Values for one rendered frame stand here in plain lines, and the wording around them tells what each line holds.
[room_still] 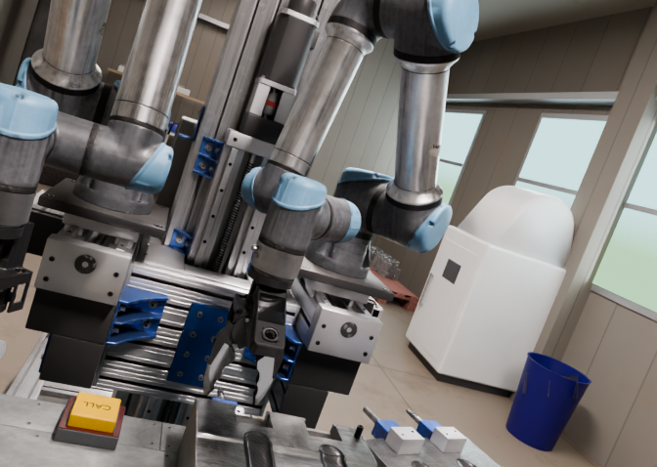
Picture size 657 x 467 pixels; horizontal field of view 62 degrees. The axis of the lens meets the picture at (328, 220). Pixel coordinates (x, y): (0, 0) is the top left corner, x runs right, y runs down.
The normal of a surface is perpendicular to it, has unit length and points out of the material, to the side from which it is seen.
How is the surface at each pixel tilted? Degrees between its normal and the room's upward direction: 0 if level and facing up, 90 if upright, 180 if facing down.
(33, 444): 0
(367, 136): 90
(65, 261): 90
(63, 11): 121
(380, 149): 90
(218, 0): 90
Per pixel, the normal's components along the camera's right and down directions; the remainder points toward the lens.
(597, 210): -0.91, -0.29
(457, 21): 0.77, 0.23
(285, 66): 0.25, 0.22
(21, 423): 0.33, -0.94
